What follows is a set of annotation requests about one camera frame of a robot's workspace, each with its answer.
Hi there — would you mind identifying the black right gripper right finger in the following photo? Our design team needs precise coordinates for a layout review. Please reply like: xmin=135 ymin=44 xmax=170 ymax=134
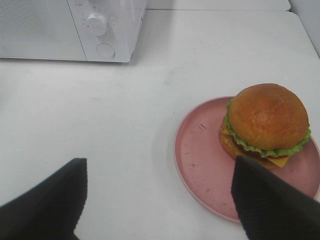
xmin=231 ymin=156 xmax=320 ymax=240

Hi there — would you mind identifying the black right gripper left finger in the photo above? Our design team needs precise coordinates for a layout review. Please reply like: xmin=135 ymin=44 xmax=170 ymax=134
xmin=0 ymin=158 xmax=88 ymax=240

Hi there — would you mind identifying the pink plate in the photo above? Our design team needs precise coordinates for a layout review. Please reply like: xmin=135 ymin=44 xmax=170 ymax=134
xmin=174 ymin=96 xmax=320 ymax=222

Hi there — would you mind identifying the burger with lettuce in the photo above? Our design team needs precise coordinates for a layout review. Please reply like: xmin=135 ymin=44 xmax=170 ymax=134
xmin=218 ymin=83 xmax=311 ymax=169

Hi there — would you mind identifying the white round door button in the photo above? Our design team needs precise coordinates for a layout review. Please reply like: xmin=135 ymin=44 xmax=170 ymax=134
xmin=96 ymin=43 xmax=115 ymax=59

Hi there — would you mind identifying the white microwave knob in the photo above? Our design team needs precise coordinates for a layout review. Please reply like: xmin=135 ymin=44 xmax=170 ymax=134
xmin=85 ymin=12 xmax=110 ymax=37

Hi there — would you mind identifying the white microwave oven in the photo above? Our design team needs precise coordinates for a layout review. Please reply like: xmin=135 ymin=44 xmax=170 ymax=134
xmin=0 ymin=0 xmax=148 ymax=64

